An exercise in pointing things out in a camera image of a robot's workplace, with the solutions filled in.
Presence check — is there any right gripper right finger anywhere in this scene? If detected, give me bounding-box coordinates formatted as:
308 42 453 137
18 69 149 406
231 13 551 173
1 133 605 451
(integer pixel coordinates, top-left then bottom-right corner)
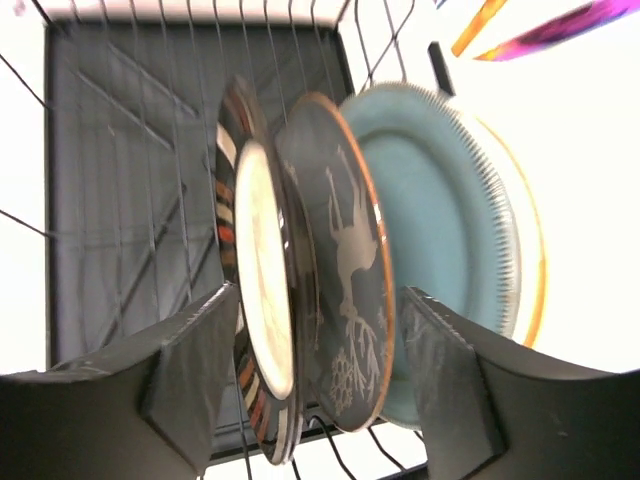
399 287 639 479

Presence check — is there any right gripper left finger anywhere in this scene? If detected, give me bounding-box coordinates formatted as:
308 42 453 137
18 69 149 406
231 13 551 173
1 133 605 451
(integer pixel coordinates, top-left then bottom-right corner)
1 284 239 479

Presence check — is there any cream and yellow plate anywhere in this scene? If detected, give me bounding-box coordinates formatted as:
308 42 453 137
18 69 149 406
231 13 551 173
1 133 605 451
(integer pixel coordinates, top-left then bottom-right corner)
467 115 548 348

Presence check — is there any blue-grey ceramic plate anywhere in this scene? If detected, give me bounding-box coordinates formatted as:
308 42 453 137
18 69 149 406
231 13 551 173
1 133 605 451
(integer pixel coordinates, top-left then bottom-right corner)
339 82 524 431

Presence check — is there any grey reindeer plate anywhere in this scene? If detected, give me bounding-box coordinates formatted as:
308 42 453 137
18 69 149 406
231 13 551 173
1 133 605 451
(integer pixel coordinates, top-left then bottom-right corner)
278 92 395 432

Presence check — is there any black striped plate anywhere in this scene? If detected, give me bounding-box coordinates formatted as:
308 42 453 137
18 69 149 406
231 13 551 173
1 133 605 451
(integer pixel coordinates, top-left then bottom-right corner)
214 76 318 465

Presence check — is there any purple utensil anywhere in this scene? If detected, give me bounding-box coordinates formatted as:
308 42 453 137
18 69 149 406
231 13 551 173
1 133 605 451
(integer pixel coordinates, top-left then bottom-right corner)
475 0 639 62

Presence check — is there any black wire dish rack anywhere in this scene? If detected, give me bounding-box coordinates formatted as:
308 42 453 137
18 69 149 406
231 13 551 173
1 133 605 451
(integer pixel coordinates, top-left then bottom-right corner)
0 0 459 480

